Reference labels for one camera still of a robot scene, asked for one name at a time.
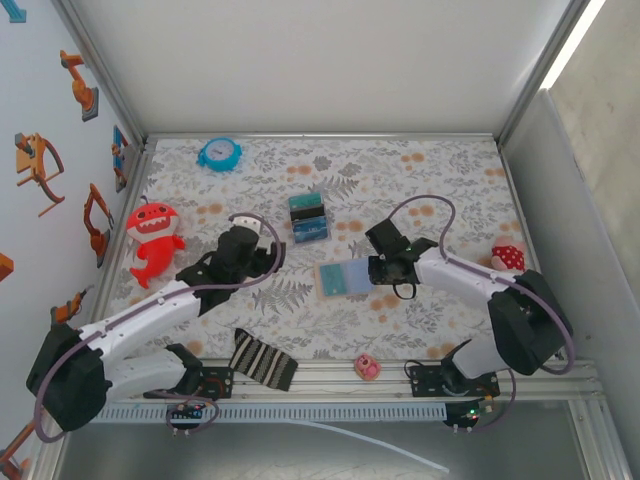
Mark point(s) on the black VIP card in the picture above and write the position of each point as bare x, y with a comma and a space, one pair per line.
309, 216

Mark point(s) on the clear acrylic card box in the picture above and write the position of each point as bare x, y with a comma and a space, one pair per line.
289, 215

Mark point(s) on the blue orange machine sticker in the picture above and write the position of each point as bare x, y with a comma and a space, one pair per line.
120, 155

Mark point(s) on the orange block sticker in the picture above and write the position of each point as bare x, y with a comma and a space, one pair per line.
5, 267

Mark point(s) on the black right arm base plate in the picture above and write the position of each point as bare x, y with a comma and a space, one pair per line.
425, 382

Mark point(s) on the beige leather card holder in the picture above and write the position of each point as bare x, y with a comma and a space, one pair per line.
317, 282

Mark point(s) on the small pink bear figurine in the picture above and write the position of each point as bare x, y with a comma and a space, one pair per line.
367, 366

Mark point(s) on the teal plastic card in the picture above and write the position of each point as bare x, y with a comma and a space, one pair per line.
334, 280
306, 203

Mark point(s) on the blue VIP card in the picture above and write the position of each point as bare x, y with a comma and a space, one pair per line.
312, 232

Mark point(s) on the thin white tube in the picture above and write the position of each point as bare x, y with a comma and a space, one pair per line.
380, 440

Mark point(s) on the orange gripper machine sticker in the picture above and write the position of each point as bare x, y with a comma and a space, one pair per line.
35, 165

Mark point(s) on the floral patterned tablecloth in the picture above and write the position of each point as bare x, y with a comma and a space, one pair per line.
350, 330

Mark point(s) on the aluminium frame bar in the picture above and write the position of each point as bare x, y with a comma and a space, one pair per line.
102, 70
537, 70
136, 175
325, 136
340, 385

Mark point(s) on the black beige striped sock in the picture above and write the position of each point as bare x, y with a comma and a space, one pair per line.
262, 362

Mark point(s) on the small circuit board with LEDs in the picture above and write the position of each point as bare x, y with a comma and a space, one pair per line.
467, 415
187, 411

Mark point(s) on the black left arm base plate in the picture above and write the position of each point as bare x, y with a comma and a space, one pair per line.
222, 385

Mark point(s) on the red shark plush toy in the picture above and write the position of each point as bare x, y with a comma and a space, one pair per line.
150, 222

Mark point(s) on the blue round alarm clock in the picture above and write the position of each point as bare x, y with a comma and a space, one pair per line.
220, 152

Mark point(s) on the pink polka dot plush toy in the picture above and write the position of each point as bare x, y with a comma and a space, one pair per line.
509, 257

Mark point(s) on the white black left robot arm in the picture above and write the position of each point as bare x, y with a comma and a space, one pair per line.
150, 312

